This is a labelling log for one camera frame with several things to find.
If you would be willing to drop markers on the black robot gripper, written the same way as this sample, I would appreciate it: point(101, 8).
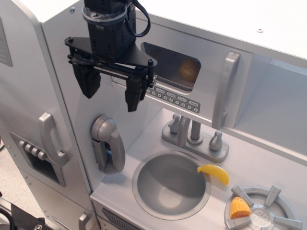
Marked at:
point(111, 46)

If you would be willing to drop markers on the grey toy microwave door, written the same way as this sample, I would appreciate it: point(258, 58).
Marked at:
point(171, 42)

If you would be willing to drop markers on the silver microwave door handle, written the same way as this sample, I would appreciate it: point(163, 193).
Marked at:
point(228, 72)

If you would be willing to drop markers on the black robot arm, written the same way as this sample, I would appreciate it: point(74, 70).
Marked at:
point(111, 49)

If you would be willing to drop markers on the yellow toy ball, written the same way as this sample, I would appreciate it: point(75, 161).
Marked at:
point(189, 70)

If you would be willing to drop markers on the silver toy faucet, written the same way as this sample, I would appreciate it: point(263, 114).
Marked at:
point(187, 134)

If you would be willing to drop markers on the grey toy fridge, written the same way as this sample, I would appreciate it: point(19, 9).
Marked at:
point(28, 88)

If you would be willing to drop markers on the grey toy ice dispenser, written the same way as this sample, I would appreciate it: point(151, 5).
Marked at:
point(38, 160)

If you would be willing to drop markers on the round silver toy sink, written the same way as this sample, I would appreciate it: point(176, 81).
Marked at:
point(168, 186)

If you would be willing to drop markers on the yellow toy banana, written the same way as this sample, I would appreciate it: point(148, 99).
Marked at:
point(215, 171)

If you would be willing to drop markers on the grey toy oven panel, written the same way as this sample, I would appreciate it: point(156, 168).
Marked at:
point(118, 221)

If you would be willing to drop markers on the yellow toy corn cob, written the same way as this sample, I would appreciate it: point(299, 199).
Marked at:
point(239, 208)

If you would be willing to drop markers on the silver toy stove burner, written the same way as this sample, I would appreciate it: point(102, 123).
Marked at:
point(269, 211)

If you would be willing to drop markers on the grey toy wall phone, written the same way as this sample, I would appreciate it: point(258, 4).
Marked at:
point(108, 145)

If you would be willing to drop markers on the silver fridge door handle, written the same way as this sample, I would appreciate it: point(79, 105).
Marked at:
point(46, 125)

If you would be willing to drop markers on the silver lower door handle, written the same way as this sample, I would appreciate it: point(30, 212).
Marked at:
point(85, 221)

